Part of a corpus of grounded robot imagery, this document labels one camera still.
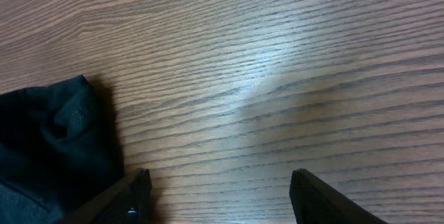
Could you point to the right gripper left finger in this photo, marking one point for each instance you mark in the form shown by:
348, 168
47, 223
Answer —
128, 201

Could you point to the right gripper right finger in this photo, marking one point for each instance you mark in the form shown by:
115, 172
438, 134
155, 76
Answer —
316, 202

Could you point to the black shorts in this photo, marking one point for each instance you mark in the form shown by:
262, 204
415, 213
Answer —
59, 149

